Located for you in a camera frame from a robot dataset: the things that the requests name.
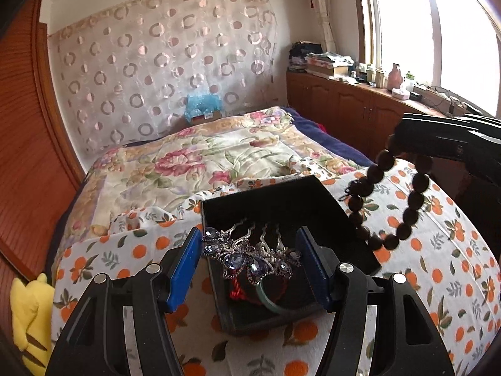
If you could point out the black jewelry box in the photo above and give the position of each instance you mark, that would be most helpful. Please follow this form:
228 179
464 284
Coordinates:
274 203

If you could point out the lace window curtain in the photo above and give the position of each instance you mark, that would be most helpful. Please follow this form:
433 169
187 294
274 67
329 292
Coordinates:
323 11

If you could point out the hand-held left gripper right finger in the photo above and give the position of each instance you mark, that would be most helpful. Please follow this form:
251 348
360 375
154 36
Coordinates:
313 270

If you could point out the green jade bangle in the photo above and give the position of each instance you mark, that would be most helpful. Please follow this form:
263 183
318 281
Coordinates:
274 306

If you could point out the yellow plush toy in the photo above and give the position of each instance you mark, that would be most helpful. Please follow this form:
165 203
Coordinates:
27 313

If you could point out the tissue box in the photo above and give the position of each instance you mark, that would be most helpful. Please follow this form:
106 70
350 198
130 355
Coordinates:
400 94

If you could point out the orange fruit print cloth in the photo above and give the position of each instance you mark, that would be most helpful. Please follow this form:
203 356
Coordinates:
430 262

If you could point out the row of small bottles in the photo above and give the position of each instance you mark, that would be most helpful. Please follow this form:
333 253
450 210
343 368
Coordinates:
370 74

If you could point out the small cardboard box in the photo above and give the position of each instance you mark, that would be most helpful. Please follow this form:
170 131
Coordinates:
207 117

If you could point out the circle patterned sheer curtain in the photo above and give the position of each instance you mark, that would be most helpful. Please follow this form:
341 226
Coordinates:
156 66

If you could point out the stack of books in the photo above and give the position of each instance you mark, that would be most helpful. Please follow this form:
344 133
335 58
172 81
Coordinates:
325 68

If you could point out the window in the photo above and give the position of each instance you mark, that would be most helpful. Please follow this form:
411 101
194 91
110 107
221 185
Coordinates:
450 27

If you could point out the white power strip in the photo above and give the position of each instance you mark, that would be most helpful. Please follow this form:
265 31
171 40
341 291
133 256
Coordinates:
438 98

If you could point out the pile of dark clothes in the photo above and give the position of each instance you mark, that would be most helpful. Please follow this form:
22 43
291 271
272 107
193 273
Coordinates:
299 56

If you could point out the floral blanket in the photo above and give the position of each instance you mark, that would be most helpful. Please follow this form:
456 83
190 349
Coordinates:
215 156

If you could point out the blue plastic bag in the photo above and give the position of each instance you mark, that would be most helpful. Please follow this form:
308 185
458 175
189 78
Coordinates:
201 105

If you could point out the blue gem silver hair comb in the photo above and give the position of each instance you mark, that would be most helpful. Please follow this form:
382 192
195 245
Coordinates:
235 260

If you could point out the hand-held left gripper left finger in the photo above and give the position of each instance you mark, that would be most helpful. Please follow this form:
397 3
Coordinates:
184 270

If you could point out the pink bottle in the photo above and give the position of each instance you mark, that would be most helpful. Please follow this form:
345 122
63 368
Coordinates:
395 78

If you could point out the wooden cabinet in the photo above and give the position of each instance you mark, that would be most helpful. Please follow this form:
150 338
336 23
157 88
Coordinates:
332 105

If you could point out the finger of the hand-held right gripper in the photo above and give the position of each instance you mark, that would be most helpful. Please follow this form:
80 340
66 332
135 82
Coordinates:
426 141
430 120

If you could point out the dark blue blanket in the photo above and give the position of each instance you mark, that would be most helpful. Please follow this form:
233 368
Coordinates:
336 145

